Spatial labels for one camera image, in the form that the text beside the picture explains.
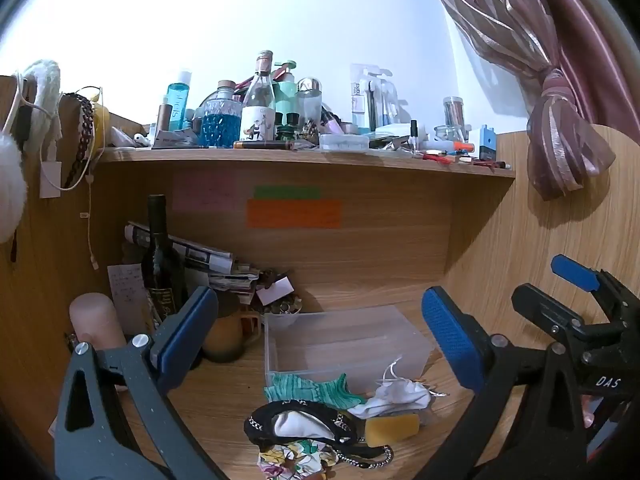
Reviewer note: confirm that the clear bottle with silver cap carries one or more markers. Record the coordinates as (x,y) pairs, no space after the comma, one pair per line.
(308,102)

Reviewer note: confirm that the yellow sponge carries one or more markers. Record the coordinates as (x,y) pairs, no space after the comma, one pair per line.
(391,429)

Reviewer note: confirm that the pink striped curtain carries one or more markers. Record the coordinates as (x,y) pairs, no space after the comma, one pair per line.
(545,60)

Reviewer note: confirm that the small glass jar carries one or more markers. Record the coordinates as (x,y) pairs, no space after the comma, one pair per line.
(448,133)

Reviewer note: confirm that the black patterned cloth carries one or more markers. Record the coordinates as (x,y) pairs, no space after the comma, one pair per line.
(300,422)

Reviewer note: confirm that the tall blue liquid bottle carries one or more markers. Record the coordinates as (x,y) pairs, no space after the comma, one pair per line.
(176,102)

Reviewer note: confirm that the blue plastic block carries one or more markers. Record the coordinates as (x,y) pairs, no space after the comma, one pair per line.
(487,142)

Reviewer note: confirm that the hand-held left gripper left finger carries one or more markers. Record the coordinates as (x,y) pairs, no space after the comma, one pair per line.
(187,322)

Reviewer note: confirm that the white fluffy pompom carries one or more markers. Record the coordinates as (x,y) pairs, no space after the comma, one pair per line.
(10,185)

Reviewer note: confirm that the nail polish bottle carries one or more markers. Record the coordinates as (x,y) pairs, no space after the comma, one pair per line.
(414,130)

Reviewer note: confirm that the faceted bottle of blue liquid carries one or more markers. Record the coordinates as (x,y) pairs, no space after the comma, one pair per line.
(220,122)

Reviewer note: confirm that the brown pen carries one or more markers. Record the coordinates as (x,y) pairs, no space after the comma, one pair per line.
(262,145)

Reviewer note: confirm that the wooden shelf unit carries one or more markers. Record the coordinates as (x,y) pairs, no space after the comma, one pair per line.
(350,240)

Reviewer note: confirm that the clear labelled glass bottle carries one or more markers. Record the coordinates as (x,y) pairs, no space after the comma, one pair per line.
(259,105)

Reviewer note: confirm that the green sticky note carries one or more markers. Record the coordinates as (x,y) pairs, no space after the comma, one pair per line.
(287,192)

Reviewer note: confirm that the clear plastic storage box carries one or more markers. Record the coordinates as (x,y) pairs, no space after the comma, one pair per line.
(340,340)

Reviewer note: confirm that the white fluffy headband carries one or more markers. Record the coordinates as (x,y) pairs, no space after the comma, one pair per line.
(42,95)

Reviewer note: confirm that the green pump bottle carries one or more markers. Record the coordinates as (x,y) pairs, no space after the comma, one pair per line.
(286,92)

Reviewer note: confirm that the dark wine bottle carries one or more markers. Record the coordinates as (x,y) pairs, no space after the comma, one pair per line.
(161,265)

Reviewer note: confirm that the small brown bottle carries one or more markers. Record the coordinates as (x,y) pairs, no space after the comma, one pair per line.
(163,119)

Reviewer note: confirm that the white cloth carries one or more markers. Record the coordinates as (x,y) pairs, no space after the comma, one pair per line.
(397,396)

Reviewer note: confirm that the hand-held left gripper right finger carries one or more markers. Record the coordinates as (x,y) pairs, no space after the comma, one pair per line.
(450,332)

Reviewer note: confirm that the handwritten paper note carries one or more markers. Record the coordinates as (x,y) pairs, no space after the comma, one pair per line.
(126,292)

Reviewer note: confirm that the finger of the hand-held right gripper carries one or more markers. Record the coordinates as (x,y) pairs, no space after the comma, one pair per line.
(575,271)
(545,310)

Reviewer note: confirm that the orange marker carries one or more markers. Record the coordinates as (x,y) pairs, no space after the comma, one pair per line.
(462,147)

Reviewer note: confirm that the person's right hand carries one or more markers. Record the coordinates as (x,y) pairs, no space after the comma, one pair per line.
(588,412)

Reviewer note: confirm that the floral printed cloth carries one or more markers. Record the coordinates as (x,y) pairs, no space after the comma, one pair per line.
(295,457)

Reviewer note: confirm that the clear tube of sticks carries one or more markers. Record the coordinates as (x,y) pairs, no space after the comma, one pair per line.
(453,115)

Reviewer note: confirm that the yellow headband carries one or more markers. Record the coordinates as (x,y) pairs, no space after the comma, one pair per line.
(101,122)

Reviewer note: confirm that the bowl of coins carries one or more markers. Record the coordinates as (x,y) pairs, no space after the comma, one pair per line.
(281,306)

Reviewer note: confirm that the clear flat plastic case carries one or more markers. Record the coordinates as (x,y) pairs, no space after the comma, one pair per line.
(344,142)

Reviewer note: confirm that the toothbrush blister package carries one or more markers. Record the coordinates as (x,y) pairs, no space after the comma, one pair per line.
(370,97)

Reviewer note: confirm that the yellow-brown mug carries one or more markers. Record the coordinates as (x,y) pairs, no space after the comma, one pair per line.
(227,335)

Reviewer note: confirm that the dark ink bottle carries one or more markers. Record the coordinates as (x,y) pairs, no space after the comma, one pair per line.
(287,127)

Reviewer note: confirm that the orange sticky note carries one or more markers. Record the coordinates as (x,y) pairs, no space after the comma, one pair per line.
(295,213)

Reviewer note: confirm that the brown braided headband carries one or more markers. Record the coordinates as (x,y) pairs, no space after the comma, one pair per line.
(86,135)

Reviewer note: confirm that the white paper card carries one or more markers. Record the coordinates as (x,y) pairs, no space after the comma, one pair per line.
(275,289)

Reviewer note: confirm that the green knitted cloth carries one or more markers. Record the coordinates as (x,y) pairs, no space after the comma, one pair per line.
(312,391)

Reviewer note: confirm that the stack of newspapers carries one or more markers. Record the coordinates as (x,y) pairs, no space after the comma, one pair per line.
(200,262)

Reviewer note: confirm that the pink sticky note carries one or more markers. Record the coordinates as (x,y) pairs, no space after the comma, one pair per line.
(204,191)

